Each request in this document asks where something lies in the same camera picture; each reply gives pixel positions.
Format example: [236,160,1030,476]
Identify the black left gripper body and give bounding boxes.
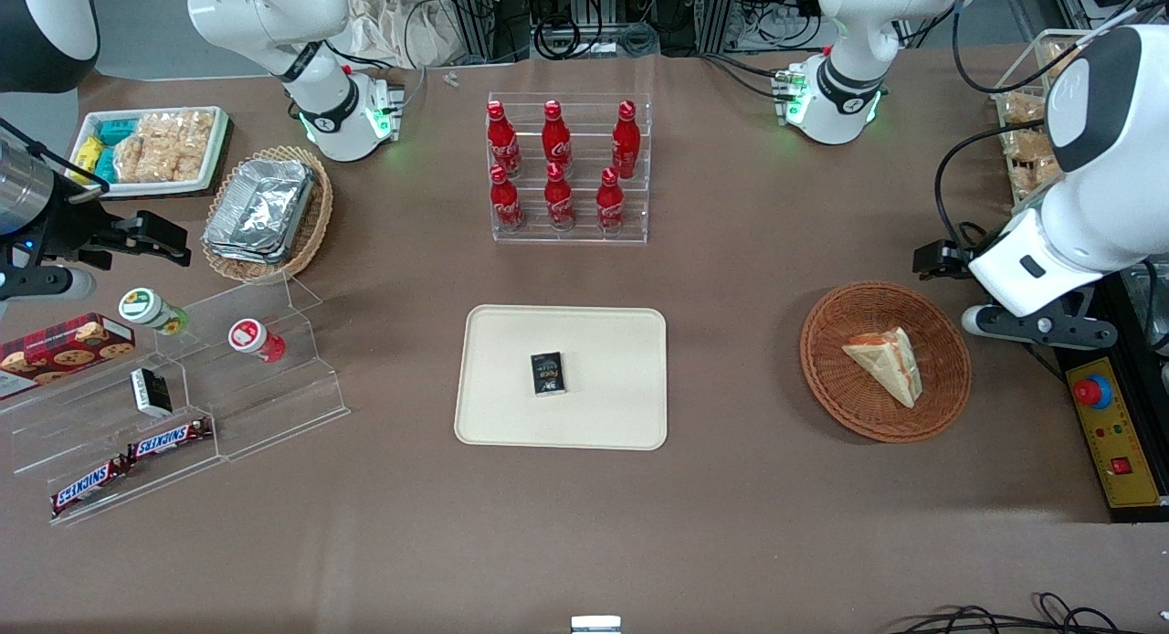
[912,239,974,281]

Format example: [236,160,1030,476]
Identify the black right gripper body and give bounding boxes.
[35,173,118,271]

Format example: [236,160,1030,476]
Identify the triangle sandwich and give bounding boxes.
[840,326,924,410]

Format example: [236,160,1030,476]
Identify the white rectangular snack tray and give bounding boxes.
[68,105,235,199]

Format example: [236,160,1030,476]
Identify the oval light wicker basket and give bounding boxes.
[201,144,335,285]

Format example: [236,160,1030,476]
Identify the round brown wicker basket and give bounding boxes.
[799,280,973,444]

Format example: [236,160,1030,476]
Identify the beige plastic tray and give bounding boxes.
[454,304,669,451]

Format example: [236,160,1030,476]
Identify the green lidded small bottle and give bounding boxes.
[118,287,191,336]

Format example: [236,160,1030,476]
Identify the rice cracker snack packs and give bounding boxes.
[112,110,216,185]

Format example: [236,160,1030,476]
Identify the stack of foil trays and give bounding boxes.
[202,158,318,266]

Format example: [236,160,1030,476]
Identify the red cookie box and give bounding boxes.
[0,312,137,401]

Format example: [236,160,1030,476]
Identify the red lidded small bottle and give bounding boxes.
[227,317,288,365]

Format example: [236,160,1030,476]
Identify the bagged snack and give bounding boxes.
[999,90,1048,129]
[1000,127,1062,199]

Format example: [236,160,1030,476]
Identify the small black white box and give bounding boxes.
[129,366,174,419]

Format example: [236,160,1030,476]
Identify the Snickers chocolate bar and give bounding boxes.
[49,457,134,515]
[125,417,215,462]

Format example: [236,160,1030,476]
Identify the clear acrylic stepped shelf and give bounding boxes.
[0,272,352,527]

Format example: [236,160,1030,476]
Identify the yellow emergency stop box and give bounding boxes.
[1062,354,1169,523]

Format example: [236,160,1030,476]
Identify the beige cloth bag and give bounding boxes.
[342,0,469,69]

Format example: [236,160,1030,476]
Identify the red cola bottle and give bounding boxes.
[489,164,527,234]
[610,100,642,180]
[486,100,522,179]
[543,162,577,232]
[595,166,627,236]
[542,100,574,180]

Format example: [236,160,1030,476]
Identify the clear acrylic bottle rack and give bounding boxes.
[486,91,653,245]

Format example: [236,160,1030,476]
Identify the black tissue pack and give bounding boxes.
[531,351,568,397]

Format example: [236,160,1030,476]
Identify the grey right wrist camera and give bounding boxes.
[0,266,98,303]

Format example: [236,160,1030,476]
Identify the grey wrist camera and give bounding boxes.
[961,291,1118,352]
[0,266,98,303]

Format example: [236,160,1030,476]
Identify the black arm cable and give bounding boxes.
[932,120,1053,251]

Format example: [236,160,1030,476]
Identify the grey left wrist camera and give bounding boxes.
[961,291,1118,352]

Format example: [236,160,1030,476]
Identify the wire basket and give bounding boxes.
[990,28,1097,217]

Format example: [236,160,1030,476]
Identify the black floor cables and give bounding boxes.
[875,592,1147,634]

